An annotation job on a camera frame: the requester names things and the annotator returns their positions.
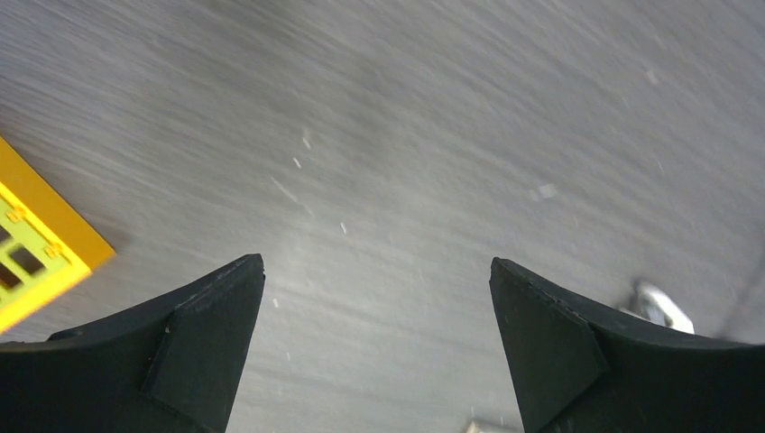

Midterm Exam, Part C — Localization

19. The white staple box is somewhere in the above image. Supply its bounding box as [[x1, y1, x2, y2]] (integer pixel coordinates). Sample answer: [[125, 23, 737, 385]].
[[464, 419, 513, 433]]

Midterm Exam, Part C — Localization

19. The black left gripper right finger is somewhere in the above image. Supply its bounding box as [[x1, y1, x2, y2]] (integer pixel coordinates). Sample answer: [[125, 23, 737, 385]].
[[489, 258, 764, 432]]

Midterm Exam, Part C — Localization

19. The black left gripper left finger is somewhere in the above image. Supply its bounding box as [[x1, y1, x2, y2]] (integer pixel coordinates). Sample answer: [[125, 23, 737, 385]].
[[1, 254, 265, 432]]

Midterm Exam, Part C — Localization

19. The white staple remover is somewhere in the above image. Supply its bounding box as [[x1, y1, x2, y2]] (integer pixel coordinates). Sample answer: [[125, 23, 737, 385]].
[[618, 280, 696, 335]]

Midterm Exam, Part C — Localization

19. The yellow green colourful block toy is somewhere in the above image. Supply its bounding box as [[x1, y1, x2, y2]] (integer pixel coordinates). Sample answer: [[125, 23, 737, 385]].
[[1, 140, 115, 332]]

